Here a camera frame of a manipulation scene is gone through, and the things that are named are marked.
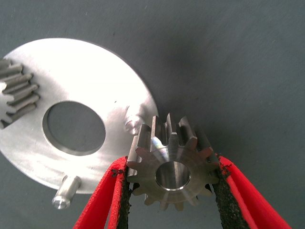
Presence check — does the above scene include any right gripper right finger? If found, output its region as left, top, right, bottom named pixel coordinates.
left=212, top=155, right=293, bottom=229

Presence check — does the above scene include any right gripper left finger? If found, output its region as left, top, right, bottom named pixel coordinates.
left=72, top=156, right=133, bottom=229

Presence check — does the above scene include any steel planetary gear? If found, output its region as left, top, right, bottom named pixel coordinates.
left=0, top=58, right=41, bottom=131
left=126, top=113, right=221, bottom=212

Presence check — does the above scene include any round metal carrier plate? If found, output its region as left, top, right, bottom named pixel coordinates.
left=0, top=37, right=160, bottom=210

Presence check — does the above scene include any dark grey table cloth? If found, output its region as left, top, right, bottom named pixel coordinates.
left=0, top=0, right=305, bottom=229

